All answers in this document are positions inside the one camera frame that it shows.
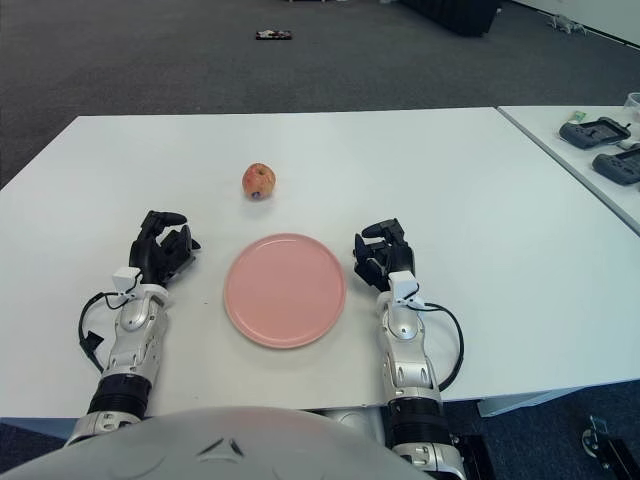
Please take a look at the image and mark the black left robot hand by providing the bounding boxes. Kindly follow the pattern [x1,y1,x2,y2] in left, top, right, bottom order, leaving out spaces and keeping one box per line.
[112,209,202,301]

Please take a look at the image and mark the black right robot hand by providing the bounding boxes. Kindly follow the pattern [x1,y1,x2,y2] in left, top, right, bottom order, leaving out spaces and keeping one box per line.
[352,217,426,309]

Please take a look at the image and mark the red yellow apple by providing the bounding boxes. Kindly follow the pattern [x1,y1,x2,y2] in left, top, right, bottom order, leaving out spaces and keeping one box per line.
[242,162,277,202]

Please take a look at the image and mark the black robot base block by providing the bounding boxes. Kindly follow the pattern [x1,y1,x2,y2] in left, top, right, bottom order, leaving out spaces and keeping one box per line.
[452,433,496,480]

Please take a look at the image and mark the pink round plate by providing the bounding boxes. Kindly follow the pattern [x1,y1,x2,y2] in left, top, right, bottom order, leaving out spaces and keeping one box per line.
[223,232,348,350]

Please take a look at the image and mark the grey robot torso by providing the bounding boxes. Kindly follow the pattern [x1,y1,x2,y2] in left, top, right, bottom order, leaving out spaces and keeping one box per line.
[0,405,426,480]

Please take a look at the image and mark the grey handheld controller with screen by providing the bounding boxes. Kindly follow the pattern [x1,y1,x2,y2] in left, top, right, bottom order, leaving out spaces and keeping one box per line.
[558,117,631,150]

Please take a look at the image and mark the black box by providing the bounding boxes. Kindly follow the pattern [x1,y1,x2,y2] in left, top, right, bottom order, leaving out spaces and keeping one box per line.
[399,0,489,39]

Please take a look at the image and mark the black stand with caster wheel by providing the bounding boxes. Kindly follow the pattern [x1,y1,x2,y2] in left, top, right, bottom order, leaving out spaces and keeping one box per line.
[579,414,640,480]

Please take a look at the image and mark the small grey quadruped toy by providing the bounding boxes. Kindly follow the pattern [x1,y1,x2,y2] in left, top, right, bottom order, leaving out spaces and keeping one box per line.
[545,13,587,35]

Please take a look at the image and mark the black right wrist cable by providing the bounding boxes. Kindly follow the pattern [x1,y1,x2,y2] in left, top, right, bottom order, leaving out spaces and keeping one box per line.
[417,302,465,391]

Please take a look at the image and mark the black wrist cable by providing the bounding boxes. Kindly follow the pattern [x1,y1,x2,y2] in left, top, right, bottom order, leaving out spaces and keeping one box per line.
[417,302,465,391]
[77,291,126,374]

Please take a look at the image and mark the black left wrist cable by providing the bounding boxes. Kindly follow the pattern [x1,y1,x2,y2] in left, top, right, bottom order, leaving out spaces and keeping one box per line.
[77,291,126,374]

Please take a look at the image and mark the white table frame rail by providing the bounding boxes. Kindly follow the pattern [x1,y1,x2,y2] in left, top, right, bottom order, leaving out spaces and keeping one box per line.
[477,382,640,418]

